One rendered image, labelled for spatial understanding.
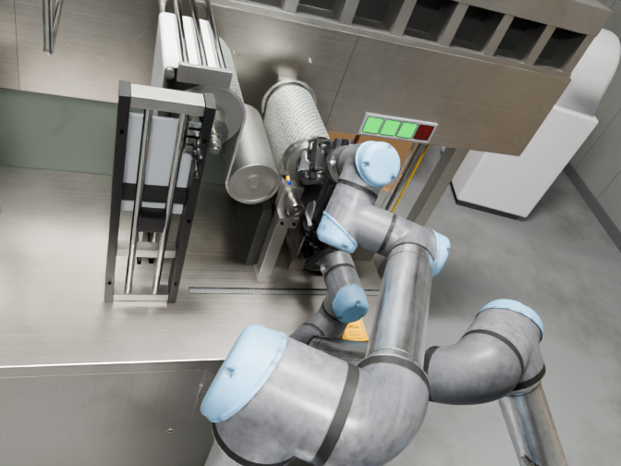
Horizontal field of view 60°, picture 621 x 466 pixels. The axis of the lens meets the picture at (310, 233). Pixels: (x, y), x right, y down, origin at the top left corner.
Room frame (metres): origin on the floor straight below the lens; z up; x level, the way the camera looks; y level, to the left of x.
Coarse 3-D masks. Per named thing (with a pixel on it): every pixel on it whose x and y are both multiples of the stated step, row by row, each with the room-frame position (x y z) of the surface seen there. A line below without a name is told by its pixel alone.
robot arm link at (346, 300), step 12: (348, 264) 0.88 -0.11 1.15; (324, 276) 0.86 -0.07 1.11; (336, 276) 0.84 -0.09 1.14; (348, 276) 0.85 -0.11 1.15; (336, 288) 0.82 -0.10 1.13; (348, 288) 0.82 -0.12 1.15; (360, 288) 0.83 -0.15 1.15; (324, 300) 0.83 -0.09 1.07; (336, 300) 0.79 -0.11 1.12; (348, 300) 0.79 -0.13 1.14; (360, 300) 0.80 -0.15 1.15; (336, 312) 0.78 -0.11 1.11; (348, 312) 0.78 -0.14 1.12; (360, 312) 0.79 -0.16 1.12
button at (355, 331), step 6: (348, 324) 0.93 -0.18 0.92; (354, 324) 0.93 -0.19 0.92; (360, 324) 0.94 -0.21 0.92; (348, 330) 0.91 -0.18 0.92; (354, 330) 0.91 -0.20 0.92; (360, 330) 0.92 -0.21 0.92; (348, 336) 0.89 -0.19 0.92; (354, 336) 0.90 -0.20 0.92; (360, 336) 0.91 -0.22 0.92; (366, 336) 0.91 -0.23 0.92
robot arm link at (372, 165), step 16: (352, 144) 0.85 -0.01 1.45; (368, 144) 0.79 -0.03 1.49; (384, 144) 0.79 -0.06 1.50; (336, 160) 0.83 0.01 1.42; (352, 160) 0.78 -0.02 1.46; (368, 160) 0.76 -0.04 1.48; (384, 160) 0.78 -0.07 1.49; (352, 176) 0.76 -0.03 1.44; (368, 176) 0.75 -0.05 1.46; (384, 176) 0.76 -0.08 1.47
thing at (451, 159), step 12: (444, 156) 1.87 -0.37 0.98; (456, 156) 1.85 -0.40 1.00; (444, 168) 1.84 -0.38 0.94; (456, 168) 1.86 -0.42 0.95; (432, 180) 1.87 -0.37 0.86; (444, 180) 1.86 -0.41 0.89; (420, 192) 1.89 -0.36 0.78; (432, 192) 1.85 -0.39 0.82; (420, 204) 1.86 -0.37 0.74; (432, 204) 1.86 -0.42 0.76; (408, 216) 1.88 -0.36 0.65; (420, 216) 1.85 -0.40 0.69; (384, 264) 1.87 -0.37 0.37
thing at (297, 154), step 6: (306, 144) 1.03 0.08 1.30; (300, 150) 1.02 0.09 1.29; (306, 150) 1.03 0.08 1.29; (294, 156) 1.01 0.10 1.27; (300, 156) 1.02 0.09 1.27; (288, 162) 1.01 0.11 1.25; (294, 162) 1.02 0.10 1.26; (288, 168) 1.01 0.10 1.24; (294, 168) 1.02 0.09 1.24; (288, 174) 1.02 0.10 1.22; (294, 174) 1.02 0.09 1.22; (300, 180) 1.03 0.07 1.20
